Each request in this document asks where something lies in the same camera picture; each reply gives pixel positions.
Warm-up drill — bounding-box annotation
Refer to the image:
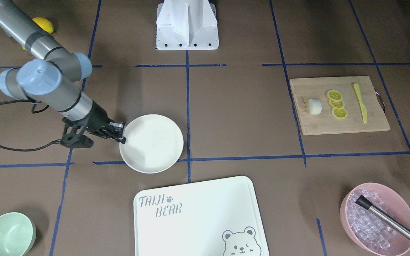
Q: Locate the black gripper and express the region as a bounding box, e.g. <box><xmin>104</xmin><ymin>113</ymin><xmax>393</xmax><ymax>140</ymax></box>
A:
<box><xmin>85</xmin><ymin>102</ymin><xmax>126</xmax><ymax>144</ymax></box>

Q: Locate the white round plate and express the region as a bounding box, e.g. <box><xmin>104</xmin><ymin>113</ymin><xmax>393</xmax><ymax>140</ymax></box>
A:
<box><xmin>119</xmin><ymin>114</ymin><xmax>184</xmax><ymax>174</ymax></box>

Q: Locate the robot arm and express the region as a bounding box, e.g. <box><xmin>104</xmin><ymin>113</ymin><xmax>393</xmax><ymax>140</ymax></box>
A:
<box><xmin>0</xmin><ymin>0</ymin><xmax>126</xmax><ymax>148</ymax></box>

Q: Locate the white bear print tray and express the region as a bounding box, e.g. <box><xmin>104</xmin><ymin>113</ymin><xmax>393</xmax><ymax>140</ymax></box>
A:
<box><xmin>133</xmin><ymin>176</ymin><xmax>269</xmax><ymax>256</ymax></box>

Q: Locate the white steamed bun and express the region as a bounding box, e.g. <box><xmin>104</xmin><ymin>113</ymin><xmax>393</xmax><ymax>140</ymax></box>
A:
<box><xmin>307</xmin><ymin>98</ymin><xmax>322</xmax><ymax>115</ymax></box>

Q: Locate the whole yellow lemon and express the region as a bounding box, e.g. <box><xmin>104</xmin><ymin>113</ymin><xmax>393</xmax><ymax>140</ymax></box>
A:
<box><xmin>32</xmin><ymin>17</ymin><xmax>55</xmax><ymax>34</ymax></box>

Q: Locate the light green bowl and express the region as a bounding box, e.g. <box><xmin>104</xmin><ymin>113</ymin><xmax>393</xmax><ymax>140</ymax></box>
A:
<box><xmin>0</xmin><ymin>212</ymin><xmax>36</xmax><ymax>256</ymax></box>

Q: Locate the bamboo cutting board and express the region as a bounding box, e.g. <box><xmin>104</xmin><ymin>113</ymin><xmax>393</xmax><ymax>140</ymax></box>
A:
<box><xmin>290</xmin><ymin>76</ymin><xmax>390</xmax><ymax>135</ymax></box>

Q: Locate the lemon slice far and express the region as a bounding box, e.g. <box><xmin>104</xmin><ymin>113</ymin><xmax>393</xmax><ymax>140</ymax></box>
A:
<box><xmin>326</xmin><ymin>89</ymin><xmax>343</xmax><ymax>102</ymax></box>

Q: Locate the lemon slice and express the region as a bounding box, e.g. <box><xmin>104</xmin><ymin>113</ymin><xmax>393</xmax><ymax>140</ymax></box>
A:
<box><xmin>331</xmin><ymin>108</ymin><xmax>348</xmax><ymax>120</ymax></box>
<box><xmin>326</xmin><ymin>89</ymin><xmax>343</xmax><ymax>102</ymax></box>
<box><xmin>328</xmin><ymin>99</ymin><xmax>345</xmax><ymax>109</ymax></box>

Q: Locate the lemon slice near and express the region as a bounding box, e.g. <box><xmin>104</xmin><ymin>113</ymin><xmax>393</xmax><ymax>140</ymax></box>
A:
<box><xmin>331</xmin><ymin>108</ymin><xmax>348</xmax><ymax>120</ymax></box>

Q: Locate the lemon slice middle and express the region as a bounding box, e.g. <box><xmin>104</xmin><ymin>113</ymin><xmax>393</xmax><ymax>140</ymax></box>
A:
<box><xmin>328</xmin><ymin>99</ymin><xmax>345</xmax><ymax>109</ymax></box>

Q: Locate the yellow plastic knife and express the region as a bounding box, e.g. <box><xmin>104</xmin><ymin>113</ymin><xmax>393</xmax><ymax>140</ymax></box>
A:
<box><xmin>353</xmin><ymin>83</ymin><xmax>368</xmax><ymax>124</ymax></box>

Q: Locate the steel muddler black tip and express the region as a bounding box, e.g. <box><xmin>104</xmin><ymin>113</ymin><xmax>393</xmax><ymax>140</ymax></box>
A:
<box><xmin>355</xmin><ymin>196</ymin><xmax>410</xmax><ymax>240</ymax></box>

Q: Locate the clear ice cubes pile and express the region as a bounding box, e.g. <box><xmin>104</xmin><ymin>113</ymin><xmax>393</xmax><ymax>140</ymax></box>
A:
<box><xmin>345</xmin><ymin>188</ymin><xmax>398</xmax><ymax>254</ymax></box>

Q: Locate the pink bowl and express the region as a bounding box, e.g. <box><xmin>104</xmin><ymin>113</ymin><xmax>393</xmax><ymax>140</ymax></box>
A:
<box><xmin>340</xmin><ymin>182</ymin><xmax>410</xmax><ymax>256</ymax></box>

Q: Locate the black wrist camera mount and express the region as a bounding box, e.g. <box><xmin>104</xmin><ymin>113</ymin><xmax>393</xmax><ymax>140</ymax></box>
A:
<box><xmin>60</xmin><ymin>117</ymin><xmax>93</xmax><ymax>149</ymax></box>

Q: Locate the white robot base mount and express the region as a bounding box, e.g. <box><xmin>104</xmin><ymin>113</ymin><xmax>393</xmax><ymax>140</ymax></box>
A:
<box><xmin>155</xmin><ymin>0</ymin><xmax>219</xmax><ymax>51</ymax></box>

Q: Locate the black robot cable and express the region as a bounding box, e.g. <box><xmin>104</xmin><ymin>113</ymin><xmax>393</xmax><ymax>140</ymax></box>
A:
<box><xmin>0</xmin><ymin>100</ymin><xmax>63</xmax><ymax>152</ymax></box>

